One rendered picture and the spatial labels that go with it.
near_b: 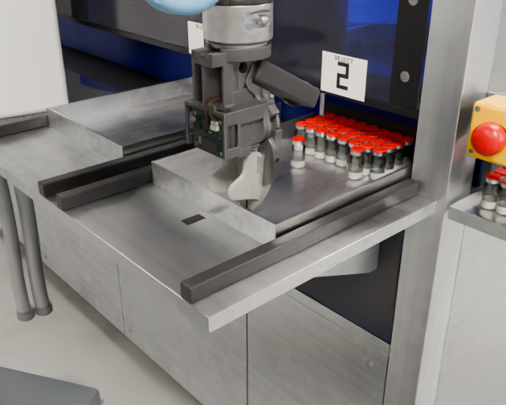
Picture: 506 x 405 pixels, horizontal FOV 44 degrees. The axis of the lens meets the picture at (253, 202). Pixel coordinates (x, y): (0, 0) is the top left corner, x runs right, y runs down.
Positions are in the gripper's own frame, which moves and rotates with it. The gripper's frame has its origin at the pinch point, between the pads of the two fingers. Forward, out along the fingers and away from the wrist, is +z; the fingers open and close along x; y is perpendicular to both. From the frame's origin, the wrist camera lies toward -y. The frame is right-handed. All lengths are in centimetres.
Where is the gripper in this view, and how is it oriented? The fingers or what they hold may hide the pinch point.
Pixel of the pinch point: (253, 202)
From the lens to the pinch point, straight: 77.3
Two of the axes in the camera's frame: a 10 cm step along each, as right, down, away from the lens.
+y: -7.4, 2.9, -6.0
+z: 0.0, 9.0, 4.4
